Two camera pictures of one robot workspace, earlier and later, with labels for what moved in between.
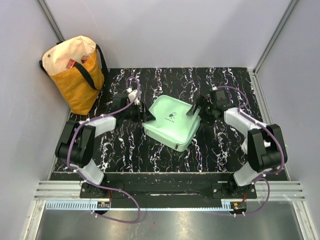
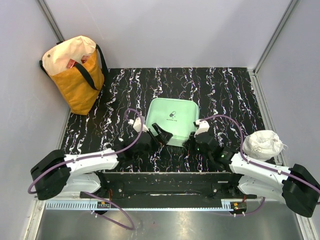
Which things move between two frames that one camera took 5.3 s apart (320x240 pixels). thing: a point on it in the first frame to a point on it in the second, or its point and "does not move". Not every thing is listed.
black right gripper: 201,102 to 189,143
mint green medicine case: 172,126 does not move
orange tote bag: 77,67 does not move
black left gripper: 145,116 to 162,138
